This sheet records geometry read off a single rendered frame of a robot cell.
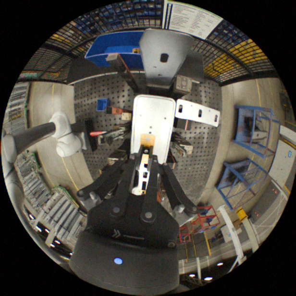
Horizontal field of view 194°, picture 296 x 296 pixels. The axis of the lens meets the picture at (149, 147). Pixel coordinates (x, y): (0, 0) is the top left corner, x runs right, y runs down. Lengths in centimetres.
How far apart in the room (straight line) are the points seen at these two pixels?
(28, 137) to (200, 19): 90
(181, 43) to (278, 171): 802
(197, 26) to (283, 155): 769
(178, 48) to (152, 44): 6
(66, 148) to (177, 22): 101
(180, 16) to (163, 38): 29
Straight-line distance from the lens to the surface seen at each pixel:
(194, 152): 94
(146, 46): 26
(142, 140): 22
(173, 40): 23
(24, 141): 60
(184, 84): 46
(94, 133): 42
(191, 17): 50
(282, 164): 792
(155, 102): 47
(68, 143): 82
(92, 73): 63
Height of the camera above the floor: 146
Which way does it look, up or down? 69 degrees down
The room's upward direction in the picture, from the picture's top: 173 degrees counter-clockwise
